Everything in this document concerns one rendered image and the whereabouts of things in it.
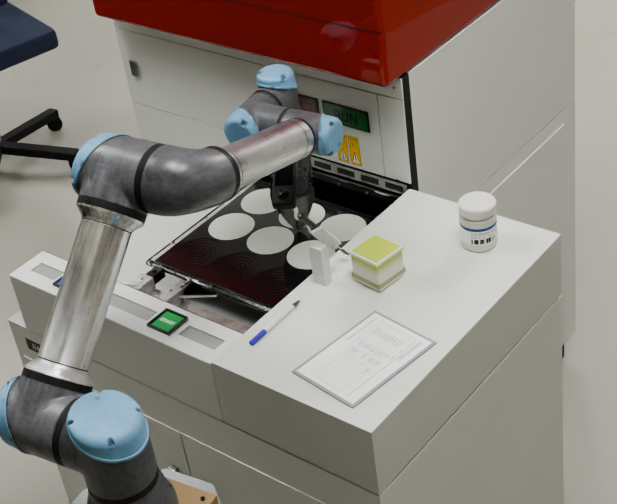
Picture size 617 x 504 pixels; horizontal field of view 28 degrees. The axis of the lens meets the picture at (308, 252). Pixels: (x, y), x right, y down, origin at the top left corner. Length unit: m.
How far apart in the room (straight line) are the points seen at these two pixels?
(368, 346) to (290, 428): 0.20
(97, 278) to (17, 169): 2.92
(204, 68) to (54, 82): 2.74
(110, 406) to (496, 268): 0.79
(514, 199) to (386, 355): 0.93
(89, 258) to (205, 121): 0.94
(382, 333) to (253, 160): 0.39
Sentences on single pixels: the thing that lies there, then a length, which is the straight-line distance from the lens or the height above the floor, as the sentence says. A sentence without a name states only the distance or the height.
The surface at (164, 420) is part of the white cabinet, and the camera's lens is 2.47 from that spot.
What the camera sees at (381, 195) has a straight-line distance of 2.64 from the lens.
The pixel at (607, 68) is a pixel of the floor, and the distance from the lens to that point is 5.05.
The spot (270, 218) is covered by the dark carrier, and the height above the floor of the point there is 0.90.
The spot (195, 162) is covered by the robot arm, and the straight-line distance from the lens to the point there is 2.00.
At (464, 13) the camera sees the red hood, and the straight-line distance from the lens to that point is 2.62.
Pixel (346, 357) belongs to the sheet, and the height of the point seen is 0.97.
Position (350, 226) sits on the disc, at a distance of 2.62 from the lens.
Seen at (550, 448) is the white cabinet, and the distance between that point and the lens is 2.74.
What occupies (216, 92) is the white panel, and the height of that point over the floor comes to 1.07.
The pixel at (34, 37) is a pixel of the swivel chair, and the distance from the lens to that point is 4.56.
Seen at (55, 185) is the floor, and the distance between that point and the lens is 4.77.
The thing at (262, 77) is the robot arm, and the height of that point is 1.27.
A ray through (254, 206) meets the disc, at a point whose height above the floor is 0.90.
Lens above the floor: 2.37
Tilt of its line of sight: 35 degrees down
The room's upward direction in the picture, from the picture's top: 9 degrees counter-clockwise
